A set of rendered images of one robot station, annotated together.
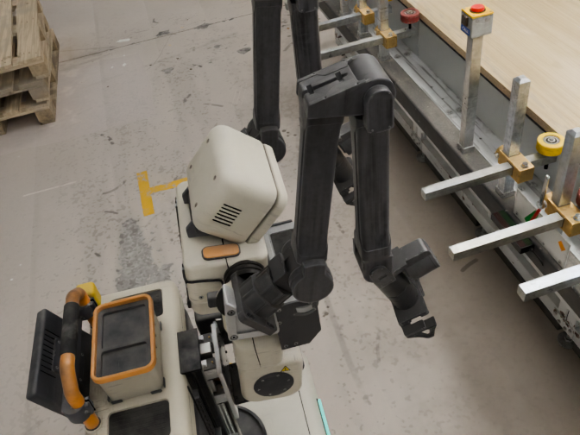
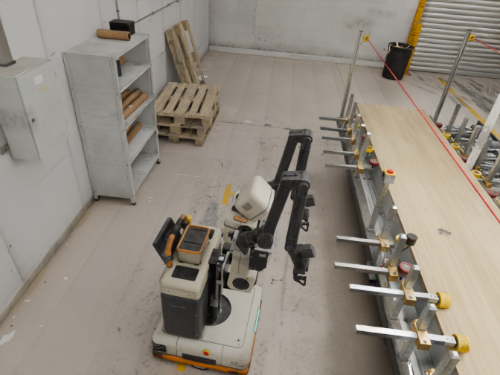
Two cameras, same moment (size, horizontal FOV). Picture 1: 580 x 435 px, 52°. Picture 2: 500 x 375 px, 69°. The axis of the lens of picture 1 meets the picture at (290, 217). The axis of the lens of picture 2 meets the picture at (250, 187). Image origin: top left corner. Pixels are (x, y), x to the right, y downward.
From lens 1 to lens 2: 0.73 m
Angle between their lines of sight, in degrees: 12
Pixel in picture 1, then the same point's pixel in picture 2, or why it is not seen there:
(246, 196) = (256, 203)
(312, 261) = (267, 233)
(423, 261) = (308, 252)
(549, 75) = (420, 213)
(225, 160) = (254, 188)
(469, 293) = (352, 300)
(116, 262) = (201, 218)
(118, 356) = (189, 245)
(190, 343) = (216, 254)
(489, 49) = (399, 191)
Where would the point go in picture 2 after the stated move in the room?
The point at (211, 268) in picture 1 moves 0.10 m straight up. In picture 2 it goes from (234, 223) to (235, 208)
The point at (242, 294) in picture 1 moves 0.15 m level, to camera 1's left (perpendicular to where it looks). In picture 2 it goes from (240, 236) to (212, 229)
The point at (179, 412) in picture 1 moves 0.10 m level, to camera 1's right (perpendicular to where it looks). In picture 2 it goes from (201, 275) to (217, 280)
